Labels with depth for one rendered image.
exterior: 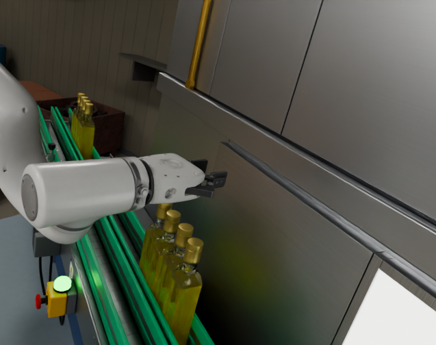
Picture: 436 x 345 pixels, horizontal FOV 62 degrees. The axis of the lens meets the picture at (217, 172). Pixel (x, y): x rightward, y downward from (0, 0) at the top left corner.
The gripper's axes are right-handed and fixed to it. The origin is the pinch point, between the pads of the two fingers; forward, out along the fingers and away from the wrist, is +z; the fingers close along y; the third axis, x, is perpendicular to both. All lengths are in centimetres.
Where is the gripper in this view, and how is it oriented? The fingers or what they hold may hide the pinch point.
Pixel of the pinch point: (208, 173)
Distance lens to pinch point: 68.2
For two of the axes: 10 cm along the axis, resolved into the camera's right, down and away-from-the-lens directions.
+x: -2.3, 9.1, 3.5
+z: 7.0, -0.9, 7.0
